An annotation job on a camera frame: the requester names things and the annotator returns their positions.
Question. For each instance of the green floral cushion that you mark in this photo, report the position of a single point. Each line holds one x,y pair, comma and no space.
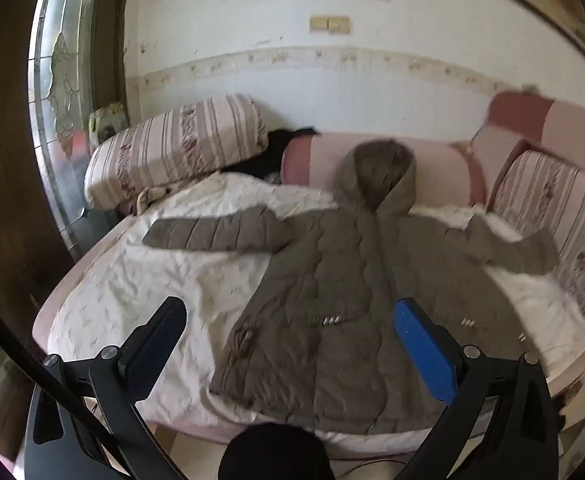
107,120

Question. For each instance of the white floral bed sheet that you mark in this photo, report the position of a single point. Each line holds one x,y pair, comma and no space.
122,290

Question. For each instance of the pink bolster cushion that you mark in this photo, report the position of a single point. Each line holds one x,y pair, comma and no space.
442,170

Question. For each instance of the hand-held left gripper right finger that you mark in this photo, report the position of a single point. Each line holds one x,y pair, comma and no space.
422,355

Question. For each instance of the olive hooded puffer jacket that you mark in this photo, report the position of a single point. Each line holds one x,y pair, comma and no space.
322,285

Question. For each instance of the pink corner backrest cushion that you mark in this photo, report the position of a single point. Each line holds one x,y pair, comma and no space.
572,125

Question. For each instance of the striped floral pillow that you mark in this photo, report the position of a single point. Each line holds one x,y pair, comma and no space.
172,145
562,200

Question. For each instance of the leaded glass door pane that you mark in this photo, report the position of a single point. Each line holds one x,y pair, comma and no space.
57,85

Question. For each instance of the beige wall switch plate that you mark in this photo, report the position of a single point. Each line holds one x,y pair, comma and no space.
340,25
318,24

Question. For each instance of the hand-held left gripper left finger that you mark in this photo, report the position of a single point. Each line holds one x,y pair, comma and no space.
157,340

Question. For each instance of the wooden door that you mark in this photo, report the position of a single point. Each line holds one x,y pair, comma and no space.
2,185

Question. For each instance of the black cloth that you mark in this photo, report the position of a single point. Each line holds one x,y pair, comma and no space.
277,145

